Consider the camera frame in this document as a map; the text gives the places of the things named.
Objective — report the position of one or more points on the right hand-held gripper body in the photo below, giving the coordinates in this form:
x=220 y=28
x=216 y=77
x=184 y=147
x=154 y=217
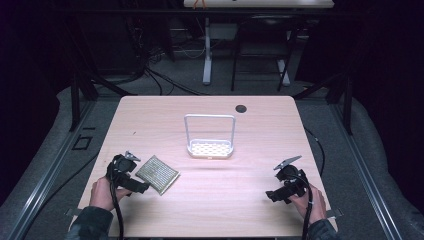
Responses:
x=292 y=180

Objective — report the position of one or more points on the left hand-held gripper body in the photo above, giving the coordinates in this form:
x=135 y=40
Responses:
x=121 y=166

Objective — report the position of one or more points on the grey-green woven dish cloth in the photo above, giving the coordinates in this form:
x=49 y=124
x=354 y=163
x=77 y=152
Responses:
x=158 y=174

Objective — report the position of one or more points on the person's right hand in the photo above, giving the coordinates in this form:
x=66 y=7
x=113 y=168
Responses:
x=316 y=205

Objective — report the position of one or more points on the person's left hand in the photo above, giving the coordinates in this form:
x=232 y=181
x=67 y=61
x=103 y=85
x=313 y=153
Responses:
x=101 y=195

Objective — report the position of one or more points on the black metal stand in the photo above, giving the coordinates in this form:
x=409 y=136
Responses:
x=348 y=100
x=75 y=100

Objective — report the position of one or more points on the black table grommet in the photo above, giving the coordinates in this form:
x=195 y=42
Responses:
x=240 y=108

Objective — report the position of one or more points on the black stool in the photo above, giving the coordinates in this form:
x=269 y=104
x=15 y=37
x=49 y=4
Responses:
x=263 y=21

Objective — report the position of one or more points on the white background desk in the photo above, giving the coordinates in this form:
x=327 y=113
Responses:
x=260 y=3

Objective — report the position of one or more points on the metal table bracket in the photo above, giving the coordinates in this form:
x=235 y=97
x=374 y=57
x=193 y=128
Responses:
x=71 y=212
x=336 y=213

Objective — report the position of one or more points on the metal floor rail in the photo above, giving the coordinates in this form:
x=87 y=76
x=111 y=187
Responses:
x=366 y=173
x=46 y=176

